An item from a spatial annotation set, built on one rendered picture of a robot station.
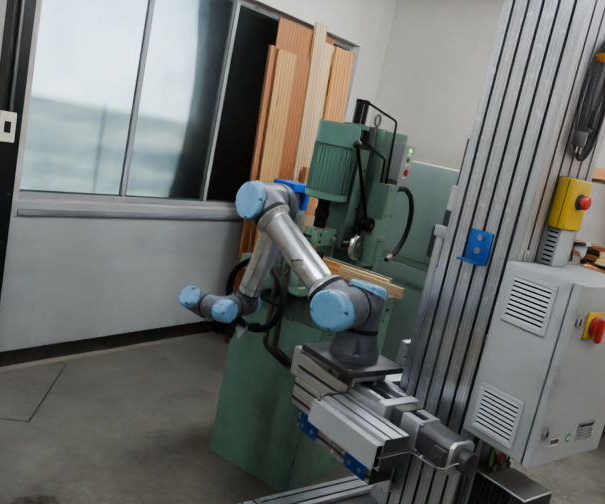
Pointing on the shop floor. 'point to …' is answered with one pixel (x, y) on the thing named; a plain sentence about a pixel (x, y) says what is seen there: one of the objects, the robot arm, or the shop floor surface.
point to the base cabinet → (269, 408)
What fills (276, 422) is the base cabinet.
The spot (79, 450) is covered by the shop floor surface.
